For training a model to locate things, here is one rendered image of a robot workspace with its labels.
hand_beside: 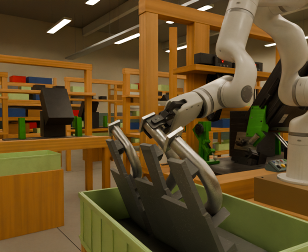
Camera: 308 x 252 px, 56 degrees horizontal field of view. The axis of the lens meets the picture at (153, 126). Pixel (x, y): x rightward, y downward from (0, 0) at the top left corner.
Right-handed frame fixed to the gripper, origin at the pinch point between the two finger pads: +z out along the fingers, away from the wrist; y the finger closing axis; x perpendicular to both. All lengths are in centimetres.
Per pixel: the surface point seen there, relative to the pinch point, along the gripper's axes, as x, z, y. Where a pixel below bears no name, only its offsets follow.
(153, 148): 6.0, 5.5, 1.8
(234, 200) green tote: 24.9, -17.7, -20.8
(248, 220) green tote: 31.5, -15.6, -19.6
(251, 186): 22, -61, -62
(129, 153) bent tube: -3.2, 3.4, -13.8
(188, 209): 22.1, 9.6, 2.8
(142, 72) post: -71, -64, -62
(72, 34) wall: -860, -444, -637
